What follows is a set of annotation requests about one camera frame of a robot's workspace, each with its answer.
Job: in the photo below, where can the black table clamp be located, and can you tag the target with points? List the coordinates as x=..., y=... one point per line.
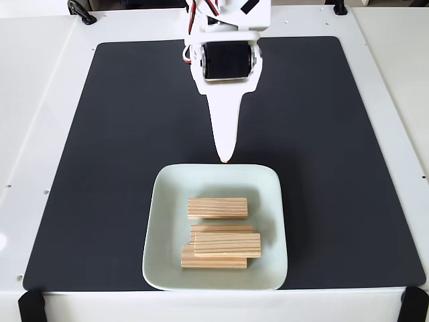
x=340, y=7
x=82, y=11

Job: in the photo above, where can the black rubber mat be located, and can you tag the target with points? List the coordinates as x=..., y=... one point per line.
x=100, y=167

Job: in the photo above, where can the pale green square plate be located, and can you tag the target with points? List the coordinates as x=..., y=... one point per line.
x=167, y=201

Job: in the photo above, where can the wooden block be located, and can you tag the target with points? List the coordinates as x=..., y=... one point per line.
x=228, y=245
x=218, y=208
x=221, y=228
x=201, y=262

